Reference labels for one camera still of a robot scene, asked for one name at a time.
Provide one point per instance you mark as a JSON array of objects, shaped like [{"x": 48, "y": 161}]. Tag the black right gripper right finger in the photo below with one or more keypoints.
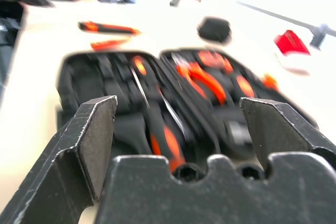
[{"x": 278, "y": 127}]

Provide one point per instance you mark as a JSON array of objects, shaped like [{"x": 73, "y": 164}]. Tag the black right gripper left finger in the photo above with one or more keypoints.
[{"x": 65, "y": 161}]

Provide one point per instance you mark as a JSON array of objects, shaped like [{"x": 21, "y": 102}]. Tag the black plastic tool case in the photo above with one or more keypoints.
[{"x": 89, "y": 82}]

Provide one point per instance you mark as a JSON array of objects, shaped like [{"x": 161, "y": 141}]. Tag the red and white box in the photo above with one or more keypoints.
[{"x": 292, "y": 44}]

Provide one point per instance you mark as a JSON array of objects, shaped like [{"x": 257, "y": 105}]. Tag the orange black tape measure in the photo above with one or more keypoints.
[{"x": 215, "y": 60}]

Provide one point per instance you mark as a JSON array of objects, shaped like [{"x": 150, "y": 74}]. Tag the silver metal tweezers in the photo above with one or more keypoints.
[{"x": 172, "y": 112}]

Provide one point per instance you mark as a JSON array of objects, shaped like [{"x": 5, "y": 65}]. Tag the black hexagonal tape roll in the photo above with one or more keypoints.
[{"x": 214, "y": 30}]

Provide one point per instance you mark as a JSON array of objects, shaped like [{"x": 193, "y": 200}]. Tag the orange utility knife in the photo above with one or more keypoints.
[{"x": 109, "y": 44}]

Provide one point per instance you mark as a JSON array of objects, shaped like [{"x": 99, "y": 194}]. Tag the black rail clamp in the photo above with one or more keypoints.
[{"x": 319, "y": 36}]

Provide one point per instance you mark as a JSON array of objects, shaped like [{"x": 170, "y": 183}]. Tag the grey metal rail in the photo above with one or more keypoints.
[{"x": 275, "y": 15}]

